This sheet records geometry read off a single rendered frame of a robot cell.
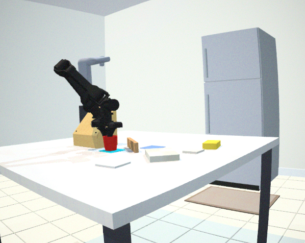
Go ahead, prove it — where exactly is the red cup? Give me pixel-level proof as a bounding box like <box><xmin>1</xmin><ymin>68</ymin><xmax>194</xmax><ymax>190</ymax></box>
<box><xmin>103</xmin><ymin>135</ymin><xmax>118</xmax><ymax>151</ymax></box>

